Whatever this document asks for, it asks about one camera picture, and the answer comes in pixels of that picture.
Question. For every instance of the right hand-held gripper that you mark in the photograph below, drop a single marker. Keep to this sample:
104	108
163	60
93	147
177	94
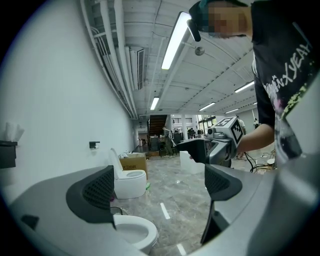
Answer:
225	140

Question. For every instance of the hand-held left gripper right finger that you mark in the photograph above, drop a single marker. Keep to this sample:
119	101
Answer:
262	200

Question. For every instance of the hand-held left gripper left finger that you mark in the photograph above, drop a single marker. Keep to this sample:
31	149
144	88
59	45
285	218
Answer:
50	200

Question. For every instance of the white toilet seat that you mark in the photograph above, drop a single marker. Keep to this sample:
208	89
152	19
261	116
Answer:
150	230

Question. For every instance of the person's right forearm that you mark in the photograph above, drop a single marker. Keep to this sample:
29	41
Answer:
257	137

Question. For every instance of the black toilet paper holder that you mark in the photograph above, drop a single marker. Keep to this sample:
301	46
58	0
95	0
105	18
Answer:
94	144

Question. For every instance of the white toilet with raised lid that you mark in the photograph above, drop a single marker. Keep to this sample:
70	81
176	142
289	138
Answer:
130	182

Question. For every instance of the white plastic block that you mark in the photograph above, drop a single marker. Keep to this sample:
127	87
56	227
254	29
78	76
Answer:
191	162

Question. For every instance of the dark staircase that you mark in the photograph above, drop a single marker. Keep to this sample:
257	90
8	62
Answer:
157	127

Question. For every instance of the long ceiling light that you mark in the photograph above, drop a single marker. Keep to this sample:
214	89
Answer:
207	106
244	86
154	103
175	42

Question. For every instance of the green floor item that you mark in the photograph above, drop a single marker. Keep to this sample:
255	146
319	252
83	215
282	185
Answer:
148	185

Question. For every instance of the brown cardboard box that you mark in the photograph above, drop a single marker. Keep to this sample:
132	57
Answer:
135	162

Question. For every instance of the black tissue holder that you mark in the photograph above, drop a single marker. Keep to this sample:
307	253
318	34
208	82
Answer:
7	153

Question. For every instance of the white tissue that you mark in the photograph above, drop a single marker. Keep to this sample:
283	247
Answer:
13	131

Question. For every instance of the round silver ceiling fixture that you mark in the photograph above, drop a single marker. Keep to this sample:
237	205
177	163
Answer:
199	51

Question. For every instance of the white ceiling air conditioner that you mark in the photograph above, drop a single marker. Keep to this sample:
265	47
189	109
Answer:
138	67

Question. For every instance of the black printed t-shirt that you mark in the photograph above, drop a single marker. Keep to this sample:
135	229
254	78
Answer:
280	62

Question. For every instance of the bundle of white ceiling pipes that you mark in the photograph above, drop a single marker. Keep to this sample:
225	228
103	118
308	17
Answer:
110	50

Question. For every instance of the black head-worn camera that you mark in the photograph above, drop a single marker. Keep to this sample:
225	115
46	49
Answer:
194	30

